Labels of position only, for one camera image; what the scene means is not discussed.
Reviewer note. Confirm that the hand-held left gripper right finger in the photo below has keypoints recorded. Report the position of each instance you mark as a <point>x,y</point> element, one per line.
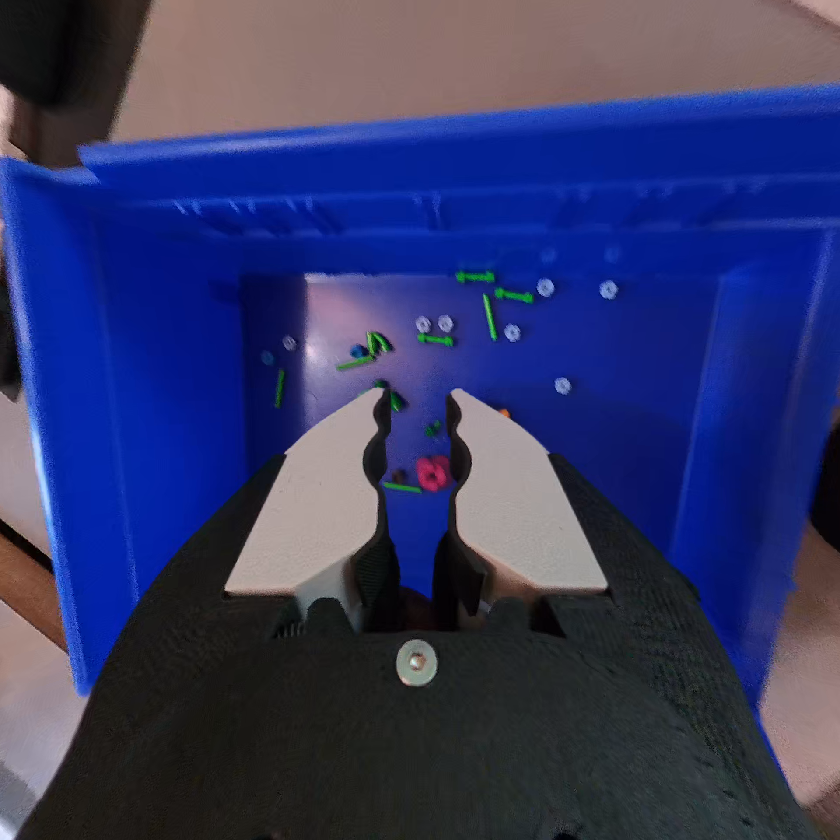
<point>525,525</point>

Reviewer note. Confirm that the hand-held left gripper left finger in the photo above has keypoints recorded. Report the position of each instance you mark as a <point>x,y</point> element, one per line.
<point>309,525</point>

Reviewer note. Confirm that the blue plastic bin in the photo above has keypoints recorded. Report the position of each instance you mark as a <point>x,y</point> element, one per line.
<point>158,394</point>

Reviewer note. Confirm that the magenta lego flower piece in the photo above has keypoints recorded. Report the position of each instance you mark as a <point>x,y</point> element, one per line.
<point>433,473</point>

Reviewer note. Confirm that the scattered green lego stems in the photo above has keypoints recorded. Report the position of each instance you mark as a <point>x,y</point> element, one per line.
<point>488,315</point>

